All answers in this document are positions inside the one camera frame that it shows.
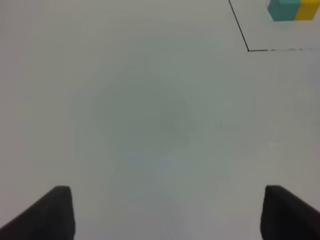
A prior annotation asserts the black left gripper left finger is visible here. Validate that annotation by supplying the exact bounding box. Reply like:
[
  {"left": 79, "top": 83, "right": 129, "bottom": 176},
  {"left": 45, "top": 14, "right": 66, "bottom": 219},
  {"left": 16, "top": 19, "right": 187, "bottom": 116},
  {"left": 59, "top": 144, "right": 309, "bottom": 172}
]
[{"left": 0, "top": 186, "right": 76, "bottom": 240}]

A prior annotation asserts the yellow template cube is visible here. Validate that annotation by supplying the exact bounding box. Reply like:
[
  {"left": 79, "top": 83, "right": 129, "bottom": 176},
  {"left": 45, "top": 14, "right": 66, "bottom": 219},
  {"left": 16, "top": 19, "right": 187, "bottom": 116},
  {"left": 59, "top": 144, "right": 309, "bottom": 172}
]
[{"left": 294, "top": 0, "right": 320, "bottom": 21}]

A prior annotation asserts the teal template cube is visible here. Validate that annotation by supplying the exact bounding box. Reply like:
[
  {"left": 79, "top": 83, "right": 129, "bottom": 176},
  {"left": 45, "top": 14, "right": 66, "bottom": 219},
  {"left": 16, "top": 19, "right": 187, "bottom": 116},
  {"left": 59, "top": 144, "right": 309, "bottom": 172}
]
[{"left": 267, "top": 0, "right": 301, "bottom": 22}]

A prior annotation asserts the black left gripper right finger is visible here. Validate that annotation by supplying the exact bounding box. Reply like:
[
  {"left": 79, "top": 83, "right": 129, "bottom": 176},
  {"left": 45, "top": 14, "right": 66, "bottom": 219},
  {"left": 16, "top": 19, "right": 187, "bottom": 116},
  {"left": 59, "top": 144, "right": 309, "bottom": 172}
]
[{"left": 260, "top": 185, "right": 320, "bottom": 240}]

